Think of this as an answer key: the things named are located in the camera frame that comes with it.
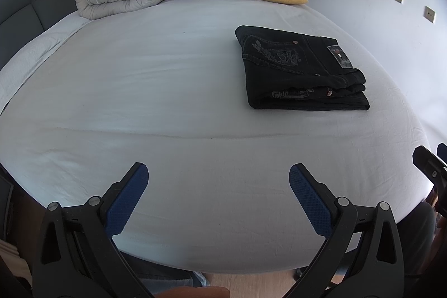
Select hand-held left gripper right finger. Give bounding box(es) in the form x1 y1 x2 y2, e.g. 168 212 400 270
284 163 407 298

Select bed with white sheet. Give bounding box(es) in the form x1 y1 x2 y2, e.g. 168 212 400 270
0 0 435 276

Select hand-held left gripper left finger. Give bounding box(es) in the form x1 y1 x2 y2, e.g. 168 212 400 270
31 162 156 298

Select black pants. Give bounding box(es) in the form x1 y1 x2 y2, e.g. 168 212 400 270
235 25 371 111

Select grey padded headboard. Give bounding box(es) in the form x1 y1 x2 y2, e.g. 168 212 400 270
0 0 100 71

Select person's left hand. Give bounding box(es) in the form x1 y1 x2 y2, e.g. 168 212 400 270
152 285 232 298

